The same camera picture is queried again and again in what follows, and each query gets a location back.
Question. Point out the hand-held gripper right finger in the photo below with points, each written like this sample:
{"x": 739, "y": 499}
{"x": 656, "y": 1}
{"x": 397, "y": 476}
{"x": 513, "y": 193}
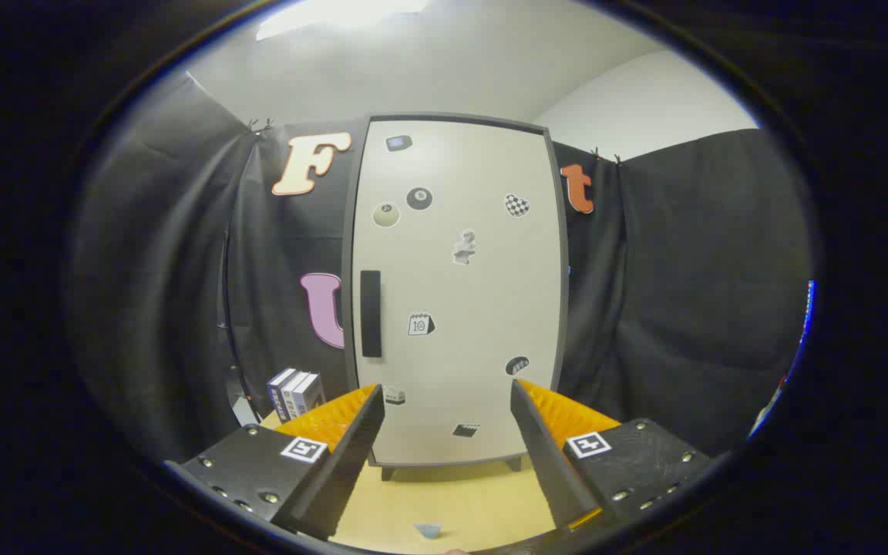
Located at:
{"x": 548, "y": 462}

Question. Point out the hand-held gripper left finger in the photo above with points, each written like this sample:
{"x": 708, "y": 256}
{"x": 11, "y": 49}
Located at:
{"x": 344, "y": 470}

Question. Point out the white and blue tube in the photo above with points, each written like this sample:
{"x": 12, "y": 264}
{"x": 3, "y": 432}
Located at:
{"x": 428, "y": 530}

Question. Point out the white cabinet door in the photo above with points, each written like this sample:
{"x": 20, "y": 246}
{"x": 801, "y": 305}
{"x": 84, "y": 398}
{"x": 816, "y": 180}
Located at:
{"x": 459, "y": 293}

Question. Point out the white spine book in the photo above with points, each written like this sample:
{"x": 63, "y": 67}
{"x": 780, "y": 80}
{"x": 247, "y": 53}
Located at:
{"x": 293, "y": 395}

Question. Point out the black backdrop stand pole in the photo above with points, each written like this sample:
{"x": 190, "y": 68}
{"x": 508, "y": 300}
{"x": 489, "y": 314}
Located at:
{"x": 243, "y": 408}

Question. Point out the black backdrop cloth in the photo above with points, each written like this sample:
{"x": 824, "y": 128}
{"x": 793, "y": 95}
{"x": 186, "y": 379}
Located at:
{"x": 683, "y": 270}

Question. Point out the grey cabinet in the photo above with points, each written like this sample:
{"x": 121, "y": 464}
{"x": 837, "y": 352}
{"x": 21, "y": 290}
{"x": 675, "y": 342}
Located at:
{"x": 348, "y": 231}

